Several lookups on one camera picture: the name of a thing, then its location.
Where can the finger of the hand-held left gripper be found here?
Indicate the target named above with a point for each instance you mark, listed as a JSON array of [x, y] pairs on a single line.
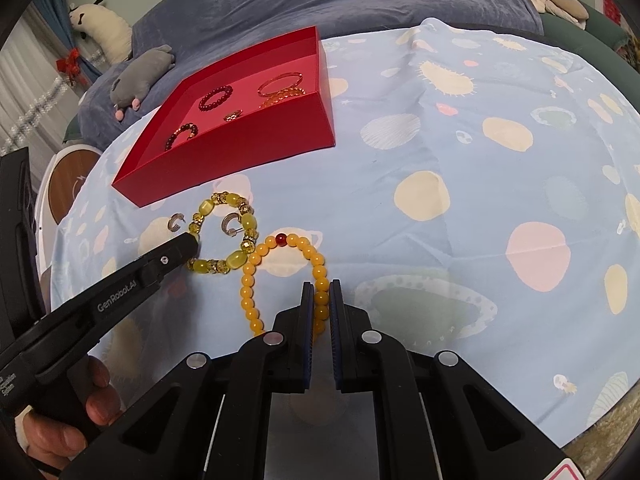
[[170, 260]]

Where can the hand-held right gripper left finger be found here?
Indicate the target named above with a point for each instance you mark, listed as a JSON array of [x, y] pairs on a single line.
[[307, 335]]

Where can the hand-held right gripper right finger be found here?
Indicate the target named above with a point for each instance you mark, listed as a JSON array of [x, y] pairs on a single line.
[[334, 335]]

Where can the red cardboard box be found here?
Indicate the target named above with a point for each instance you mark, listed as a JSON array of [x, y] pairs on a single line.
[[225, 160]]

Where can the plain gold bangle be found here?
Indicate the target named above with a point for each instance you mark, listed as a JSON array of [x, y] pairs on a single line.
[[287, 75]]

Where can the person's left hand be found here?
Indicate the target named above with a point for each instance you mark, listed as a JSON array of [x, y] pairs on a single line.
[[102, 395]]

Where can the silver hoop earring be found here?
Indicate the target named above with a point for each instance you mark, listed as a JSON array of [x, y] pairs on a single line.
[[171, 222], [226, 225]]

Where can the round wooden-top white stool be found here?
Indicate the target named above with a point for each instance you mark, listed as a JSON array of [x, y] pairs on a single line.
[[70, 175]]

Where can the grey mole plush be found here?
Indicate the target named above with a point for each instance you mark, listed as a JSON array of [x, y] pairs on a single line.
[[145, 67]]

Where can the red bow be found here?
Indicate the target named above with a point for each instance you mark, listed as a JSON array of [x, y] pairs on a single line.
[[69, 64]]

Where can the white sheer curtain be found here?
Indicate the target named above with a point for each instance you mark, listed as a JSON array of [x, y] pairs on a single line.
[[30, 85]]

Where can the white alpaca plush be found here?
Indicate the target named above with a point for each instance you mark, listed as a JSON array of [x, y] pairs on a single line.
[[107, 30]]

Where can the blue curtain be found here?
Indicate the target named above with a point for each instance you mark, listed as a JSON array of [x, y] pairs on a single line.
[[65, 20]]

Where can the cream round plush toy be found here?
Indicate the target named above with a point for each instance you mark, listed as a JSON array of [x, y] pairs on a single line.
[[560, 5]]

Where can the green sofa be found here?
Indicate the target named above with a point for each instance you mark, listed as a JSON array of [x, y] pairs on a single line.
[[600, 30]]

